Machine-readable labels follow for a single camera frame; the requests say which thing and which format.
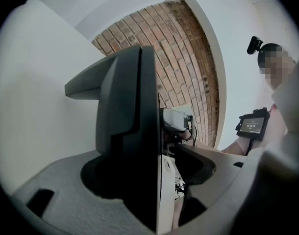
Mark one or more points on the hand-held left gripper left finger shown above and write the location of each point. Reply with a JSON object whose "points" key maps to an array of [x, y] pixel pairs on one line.
{"points": [[87, 177]]}

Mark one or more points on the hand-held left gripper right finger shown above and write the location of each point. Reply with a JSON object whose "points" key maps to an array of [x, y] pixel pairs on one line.
{"points": [[188, 165]]}

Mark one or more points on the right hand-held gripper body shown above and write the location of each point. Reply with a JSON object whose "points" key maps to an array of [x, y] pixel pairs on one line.
{"points": [[174, 119]]}

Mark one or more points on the dark grey plastic device housing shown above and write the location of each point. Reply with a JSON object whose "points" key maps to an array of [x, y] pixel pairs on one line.
{"points": [[125, 94]]}

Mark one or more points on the person's right forearm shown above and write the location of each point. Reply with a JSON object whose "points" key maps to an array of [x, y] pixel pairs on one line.
{"points": [[228, 150]]}

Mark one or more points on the white panel with round hole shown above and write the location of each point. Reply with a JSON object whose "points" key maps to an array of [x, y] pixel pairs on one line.
{"points": [[167, 192]]}

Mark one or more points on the black chest-mounted screen device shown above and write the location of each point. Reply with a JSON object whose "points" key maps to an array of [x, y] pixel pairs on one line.
{"points": [[251, 126]]}

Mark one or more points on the pink shirt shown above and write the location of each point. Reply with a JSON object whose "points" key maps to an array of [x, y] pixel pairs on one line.
{"points": [[274, 131]]}

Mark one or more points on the person's head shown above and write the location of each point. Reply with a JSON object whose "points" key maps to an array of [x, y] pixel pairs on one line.
{"points": [[274, 65]]}

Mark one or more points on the black head-mounted camera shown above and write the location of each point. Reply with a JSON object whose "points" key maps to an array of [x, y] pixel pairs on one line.
{"points": [[252, 45]]}

